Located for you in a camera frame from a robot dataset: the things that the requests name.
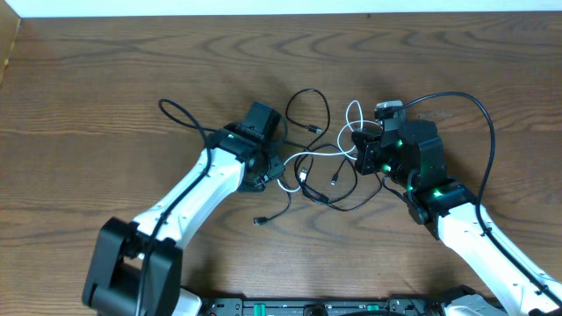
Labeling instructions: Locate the camera black cable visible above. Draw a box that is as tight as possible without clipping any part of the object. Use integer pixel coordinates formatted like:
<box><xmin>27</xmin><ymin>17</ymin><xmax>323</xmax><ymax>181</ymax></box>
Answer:
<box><xmin>394</xmin><ymin>90</ymin><xmax>562</xmax><ymax>308</ymax></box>
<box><xmin>133</xmin><ymin>97</ymin><xmax>218</xmax><ymax>316</ymax></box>

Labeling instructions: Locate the right camera black cable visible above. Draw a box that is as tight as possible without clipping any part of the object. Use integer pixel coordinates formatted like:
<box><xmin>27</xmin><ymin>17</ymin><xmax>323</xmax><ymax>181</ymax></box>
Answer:
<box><xmin>394</xmin><ymin>90</ymin><xmax>562</xmax><ymax>308</ymax></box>

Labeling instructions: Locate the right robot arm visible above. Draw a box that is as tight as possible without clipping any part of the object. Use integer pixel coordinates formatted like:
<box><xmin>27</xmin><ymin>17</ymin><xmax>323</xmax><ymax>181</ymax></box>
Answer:
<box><xmin>351</xmin><ymin>120</ymin><xmax>561</xmax><ymax>315</ymax></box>

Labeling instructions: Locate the left camera black cable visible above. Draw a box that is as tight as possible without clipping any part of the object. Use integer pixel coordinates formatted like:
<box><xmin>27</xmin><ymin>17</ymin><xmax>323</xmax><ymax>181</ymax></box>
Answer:
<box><xmin>133</xmin><ymin>97</ymin><xmax>218</xmax><ymax>316</ymax></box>

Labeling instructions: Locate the white usb cable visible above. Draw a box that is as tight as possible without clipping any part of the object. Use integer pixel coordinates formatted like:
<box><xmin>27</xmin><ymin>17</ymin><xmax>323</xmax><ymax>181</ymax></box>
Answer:
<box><xmin>276</xmin><ymin>99</ymin><xmax>383</xmax><ymax>194</ymax></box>

